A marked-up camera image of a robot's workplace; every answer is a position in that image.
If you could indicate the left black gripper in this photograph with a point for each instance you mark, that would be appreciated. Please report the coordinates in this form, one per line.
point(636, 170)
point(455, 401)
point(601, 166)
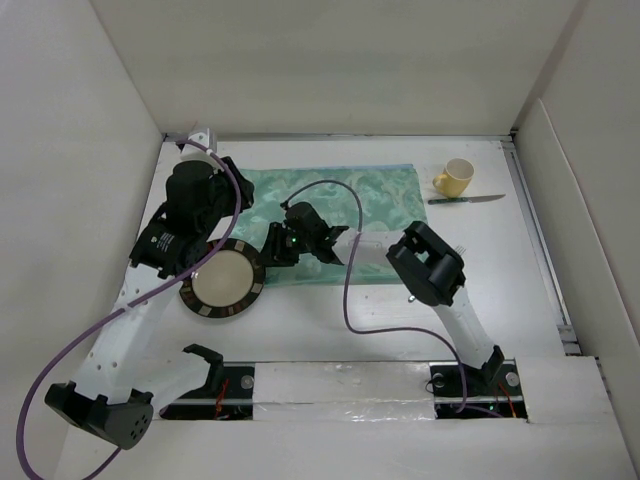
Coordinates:
point(245, 190)

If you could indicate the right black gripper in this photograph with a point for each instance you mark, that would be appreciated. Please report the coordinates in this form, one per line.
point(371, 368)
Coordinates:
point(275, 254)

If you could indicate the green patterned cloth placemat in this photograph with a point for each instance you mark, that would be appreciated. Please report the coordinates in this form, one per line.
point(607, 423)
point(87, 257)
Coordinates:
point(390, 196)

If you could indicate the dark rimmed dinner plate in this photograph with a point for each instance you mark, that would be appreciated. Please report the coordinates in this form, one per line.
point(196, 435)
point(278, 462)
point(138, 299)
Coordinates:
point(227, 284)

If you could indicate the knife with green handle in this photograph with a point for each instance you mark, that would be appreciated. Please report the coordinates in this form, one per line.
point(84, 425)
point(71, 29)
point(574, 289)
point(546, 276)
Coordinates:
point(472, 199)

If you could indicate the yellow mug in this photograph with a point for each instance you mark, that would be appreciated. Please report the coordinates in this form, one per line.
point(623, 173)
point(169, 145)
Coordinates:
point(455, 178)

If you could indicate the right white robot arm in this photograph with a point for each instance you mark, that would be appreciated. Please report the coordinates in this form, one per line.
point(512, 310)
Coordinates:
point(429, 268)

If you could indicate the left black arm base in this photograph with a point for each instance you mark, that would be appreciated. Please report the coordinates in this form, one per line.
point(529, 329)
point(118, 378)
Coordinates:
point(232, 399)

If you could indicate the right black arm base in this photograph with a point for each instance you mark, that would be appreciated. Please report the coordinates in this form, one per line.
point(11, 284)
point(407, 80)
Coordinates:
point(501, 397)

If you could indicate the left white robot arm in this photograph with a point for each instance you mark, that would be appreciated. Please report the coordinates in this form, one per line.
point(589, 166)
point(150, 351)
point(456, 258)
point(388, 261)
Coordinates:
point(106, 397)

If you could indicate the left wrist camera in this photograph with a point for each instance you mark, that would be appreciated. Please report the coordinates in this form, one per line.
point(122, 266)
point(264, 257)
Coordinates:
point(206, 140)

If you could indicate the silver fork green handle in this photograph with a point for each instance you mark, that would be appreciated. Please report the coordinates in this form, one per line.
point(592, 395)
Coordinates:
point(460, 250)

